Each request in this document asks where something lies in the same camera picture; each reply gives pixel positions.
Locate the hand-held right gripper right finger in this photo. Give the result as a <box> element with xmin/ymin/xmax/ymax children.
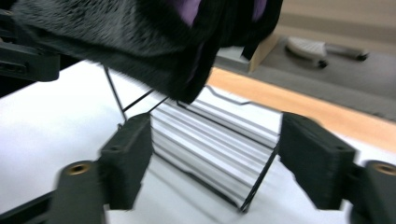
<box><xmin>277</xmin><ymin>111</ymin><xmax>358</xmax><ymax>211</ymax></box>

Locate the white chair base with casters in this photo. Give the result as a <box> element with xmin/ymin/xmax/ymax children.
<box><xmin>285</xmin><ymin>35</ymin><xmax>369</xmax><ymax>69</ymax></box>

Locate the black wire rack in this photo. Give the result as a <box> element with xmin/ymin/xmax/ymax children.
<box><xmin>102</xmin><ymin>64</ymin><xmax>282</xmax><ymax>215</ymax></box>

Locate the pale box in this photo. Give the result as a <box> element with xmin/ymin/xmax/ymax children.
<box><xmin>214</xmin><ymin>31</ymin><xmax>282</xmax><ymax>75</ymax></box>

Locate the dark grey and purple towel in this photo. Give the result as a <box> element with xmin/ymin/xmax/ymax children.
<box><xmin>10</xmin><ymin>0</ymin><xmax>285</xmax><ymax>105</ymax></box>

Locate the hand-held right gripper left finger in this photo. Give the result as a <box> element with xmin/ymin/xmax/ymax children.
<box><xmin>98</xmin><ymin>112</ymin><xmax>154</xmax><ymax>211</ymax></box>

